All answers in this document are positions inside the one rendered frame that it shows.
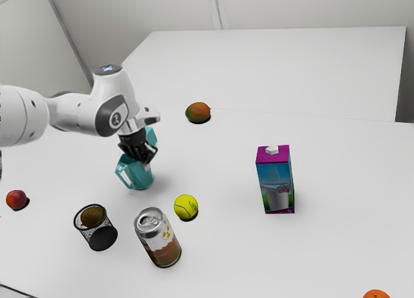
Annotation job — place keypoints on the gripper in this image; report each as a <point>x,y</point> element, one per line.
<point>133,144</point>

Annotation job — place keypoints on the teal faceted mug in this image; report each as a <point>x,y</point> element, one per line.
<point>139,176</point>

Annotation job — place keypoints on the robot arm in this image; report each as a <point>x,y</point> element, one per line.
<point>68,109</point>

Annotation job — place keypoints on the yellow tennis ball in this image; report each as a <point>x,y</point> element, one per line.
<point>185,207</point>

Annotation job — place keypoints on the red green mango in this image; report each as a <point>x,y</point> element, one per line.
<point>197,112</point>

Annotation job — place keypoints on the silver brown drink can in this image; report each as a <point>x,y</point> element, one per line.
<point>158,236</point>

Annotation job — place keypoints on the brown kiwi fruit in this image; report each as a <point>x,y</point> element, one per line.
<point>91,216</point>

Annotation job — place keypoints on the black mesh pen holder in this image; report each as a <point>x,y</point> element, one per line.
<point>100,236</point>

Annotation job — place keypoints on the purple milk carton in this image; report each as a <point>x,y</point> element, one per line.
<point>276,181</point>

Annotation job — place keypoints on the orange fruit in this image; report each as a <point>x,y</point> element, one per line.
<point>376,294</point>

